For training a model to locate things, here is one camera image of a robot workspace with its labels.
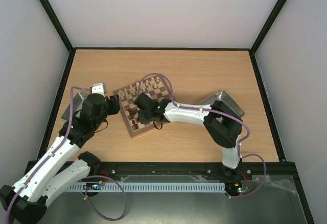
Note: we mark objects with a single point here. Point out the left metal tray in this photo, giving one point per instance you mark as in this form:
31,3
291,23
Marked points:
77,104

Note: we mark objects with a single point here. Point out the right metal tin tray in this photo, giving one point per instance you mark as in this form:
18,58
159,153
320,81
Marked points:
226,99

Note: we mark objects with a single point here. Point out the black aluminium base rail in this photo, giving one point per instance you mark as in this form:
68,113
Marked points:
210,171

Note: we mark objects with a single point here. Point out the light blue slotted cable duct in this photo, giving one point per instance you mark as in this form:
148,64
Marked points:
150,187

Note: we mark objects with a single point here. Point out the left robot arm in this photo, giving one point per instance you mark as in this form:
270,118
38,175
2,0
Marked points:
28,199

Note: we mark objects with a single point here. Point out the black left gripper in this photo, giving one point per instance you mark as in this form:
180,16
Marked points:
115,105

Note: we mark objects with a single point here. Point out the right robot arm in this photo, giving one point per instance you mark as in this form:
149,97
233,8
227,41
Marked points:
222,124

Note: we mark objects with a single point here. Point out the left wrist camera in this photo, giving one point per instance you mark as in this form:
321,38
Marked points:
99,88

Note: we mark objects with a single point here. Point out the black enclosure frame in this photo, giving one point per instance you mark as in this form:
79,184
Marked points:
282,167

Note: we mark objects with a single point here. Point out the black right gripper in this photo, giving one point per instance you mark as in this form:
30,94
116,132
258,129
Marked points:
142,115

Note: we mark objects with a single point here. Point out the wooden chess board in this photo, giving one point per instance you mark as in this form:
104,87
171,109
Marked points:
160,91

